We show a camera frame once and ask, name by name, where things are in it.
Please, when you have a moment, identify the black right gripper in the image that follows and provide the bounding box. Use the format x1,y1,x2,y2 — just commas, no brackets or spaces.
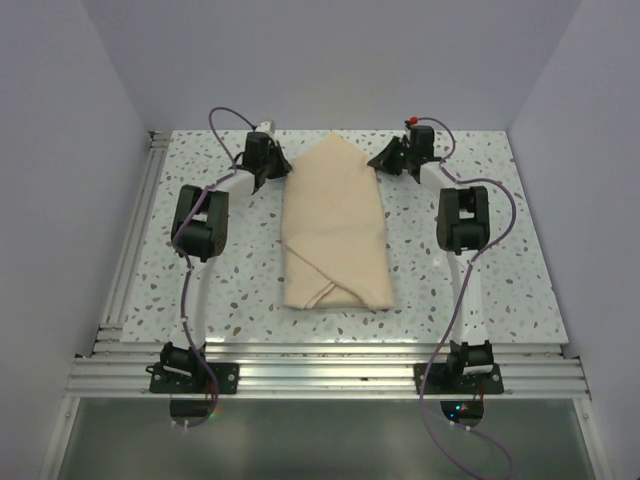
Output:
368,136,414,177

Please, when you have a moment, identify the beige cloth mat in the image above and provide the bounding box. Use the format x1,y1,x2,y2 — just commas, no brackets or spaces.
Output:
281,133,395,310

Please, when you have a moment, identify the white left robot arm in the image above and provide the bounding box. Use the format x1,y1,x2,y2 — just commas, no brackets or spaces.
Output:
167,120,292,393

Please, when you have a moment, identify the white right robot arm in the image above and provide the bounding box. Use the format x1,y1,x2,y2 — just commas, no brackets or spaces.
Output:
368,117,494,393

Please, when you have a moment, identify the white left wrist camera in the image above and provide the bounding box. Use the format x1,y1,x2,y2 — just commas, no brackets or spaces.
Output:
255,119,276,135

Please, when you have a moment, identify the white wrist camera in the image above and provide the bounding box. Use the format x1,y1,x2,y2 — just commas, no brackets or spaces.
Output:
255,119,276,135
404,116,420,130

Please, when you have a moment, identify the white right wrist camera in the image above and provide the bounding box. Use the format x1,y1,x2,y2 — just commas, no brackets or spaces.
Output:
404,116,420,130

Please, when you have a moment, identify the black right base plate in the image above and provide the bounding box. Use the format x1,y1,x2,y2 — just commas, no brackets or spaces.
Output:
413,363,505,395

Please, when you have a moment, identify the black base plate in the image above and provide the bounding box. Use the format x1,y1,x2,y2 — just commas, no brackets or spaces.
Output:
145,363,240,395
413,363,505,395

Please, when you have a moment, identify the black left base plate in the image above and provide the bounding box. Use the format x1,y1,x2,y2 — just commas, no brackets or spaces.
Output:
145,363,240,395

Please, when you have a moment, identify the aluminium rail frame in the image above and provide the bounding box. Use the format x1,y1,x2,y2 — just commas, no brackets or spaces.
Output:
66,130,589,399

